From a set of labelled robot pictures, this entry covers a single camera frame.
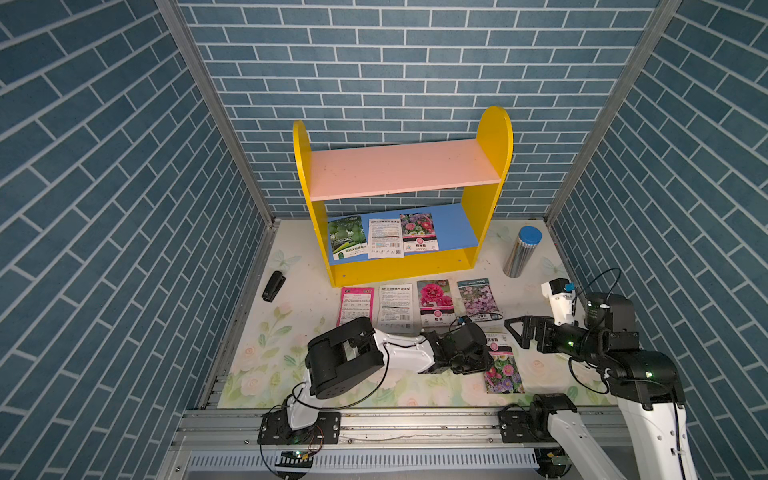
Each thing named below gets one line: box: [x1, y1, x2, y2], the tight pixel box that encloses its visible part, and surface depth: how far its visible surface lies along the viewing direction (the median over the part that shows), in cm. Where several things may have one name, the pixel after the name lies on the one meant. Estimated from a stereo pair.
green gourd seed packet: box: [328, 215, 369, 261], surface depth 98 cm
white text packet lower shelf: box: [368, 218, 404, 259], surface depth 98 cm
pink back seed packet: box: [336, 287, 375, 327], surface depth 98 cm
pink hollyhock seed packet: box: [417, 279, 458, 331], surface depth 98 cm
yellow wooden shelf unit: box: [292, 107, 513, 287], surface depth 81 cm
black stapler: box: [262, 270, 286, 303], surface depth 100 cm
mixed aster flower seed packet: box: [484, 332, 525, 394], surface depth 84 cm
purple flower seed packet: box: [457, 278, 503, 322], surface depth 99 cm
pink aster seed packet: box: [400, 212, 439, 253], surface depth 100 cm
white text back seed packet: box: [377, 283, 414, 335], surface depth 98 cm
